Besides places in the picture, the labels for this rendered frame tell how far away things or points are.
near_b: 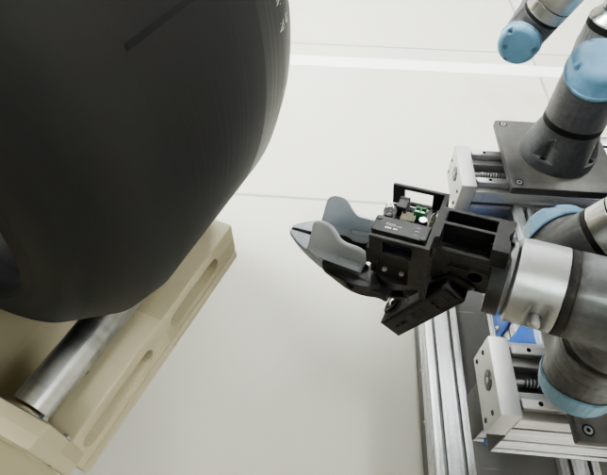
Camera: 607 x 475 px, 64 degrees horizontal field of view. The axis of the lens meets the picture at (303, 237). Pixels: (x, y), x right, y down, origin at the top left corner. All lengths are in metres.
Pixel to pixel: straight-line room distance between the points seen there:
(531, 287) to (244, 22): 0.30
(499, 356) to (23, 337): 0.72
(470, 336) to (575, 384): 0.92
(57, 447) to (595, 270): 0.51
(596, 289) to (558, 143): 0.69
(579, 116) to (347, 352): 0.94
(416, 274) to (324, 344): 1.17
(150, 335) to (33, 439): 0.18
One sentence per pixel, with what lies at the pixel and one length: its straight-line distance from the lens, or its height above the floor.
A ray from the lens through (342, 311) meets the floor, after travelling 1.64.
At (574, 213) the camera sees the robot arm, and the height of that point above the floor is 1.01.
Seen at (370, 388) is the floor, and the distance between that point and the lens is 1.53.
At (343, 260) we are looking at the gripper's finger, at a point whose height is 1.03.
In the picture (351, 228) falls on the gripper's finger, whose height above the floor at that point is 1.03.
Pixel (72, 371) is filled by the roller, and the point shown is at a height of 0.91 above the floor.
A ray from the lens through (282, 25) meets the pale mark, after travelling 0.44.
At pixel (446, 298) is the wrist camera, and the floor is 1.04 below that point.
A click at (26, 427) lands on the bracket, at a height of 0.95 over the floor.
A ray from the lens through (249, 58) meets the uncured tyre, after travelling 0.40.
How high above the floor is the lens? 1.41
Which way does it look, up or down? 51 degrees down
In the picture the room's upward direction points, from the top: straight up
